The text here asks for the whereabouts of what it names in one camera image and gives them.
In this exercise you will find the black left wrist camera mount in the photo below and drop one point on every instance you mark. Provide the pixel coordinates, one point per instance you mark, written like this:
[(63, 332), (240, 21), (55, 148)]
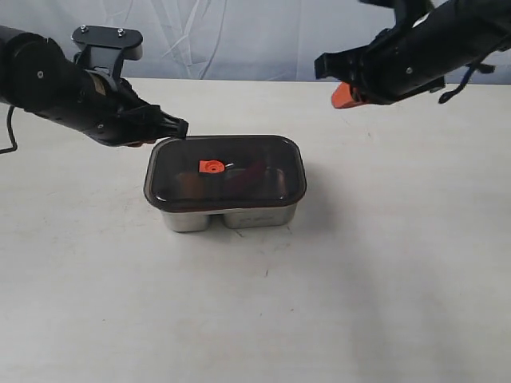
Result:
[(104, 49)]

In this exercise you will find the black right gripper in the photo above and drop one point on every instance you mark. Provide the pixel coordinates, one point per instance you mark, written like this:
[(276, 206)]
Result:
[(401, 63)]

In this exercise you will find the yellow toy cheese wedge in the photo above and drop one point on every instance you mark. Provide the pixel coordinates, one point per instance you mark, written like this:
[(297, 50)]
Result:
[(191, 185)]

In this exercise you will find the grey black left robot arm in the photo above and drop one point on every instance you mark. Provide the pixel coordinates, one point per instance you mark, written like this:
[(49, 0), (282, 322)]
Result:
[(6, 68)]

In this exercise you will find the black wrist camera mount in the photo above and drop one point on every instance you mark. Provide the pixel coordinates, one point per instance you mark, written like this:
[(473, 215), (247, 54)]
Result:
[(406, 12), (104, 49)]

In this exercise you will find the steel two-compartment lunch box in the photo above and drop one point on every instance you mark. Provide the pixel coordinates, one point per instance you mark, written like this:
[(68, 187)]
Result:
[(187, 221)]

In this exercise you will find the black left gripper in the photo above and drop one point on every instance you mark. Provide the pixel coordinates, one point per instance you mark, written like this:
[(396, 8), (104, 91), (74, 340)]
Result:
[(42, 81)]

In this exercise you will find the dark lid with orange seal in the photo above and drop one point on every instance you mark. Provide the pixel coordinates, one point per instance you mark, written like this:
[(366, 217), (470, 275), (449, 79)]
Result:
[(225, 171)]

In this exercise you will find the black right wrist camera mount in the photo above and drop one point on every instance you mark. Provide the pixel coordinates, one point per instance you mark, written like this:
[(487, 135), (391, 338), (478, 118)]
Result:
[(406, 12)]

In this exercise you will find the red toy sausage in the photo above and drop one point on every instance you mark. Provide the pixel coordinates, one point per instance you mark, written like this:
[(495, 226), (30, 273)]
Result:
[(241, 178)]

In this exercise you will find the blue-white backdrop cloth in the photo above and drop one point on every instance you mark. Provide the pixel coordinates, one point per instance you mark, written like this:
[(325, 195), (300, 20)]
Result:
[(212, 40)]

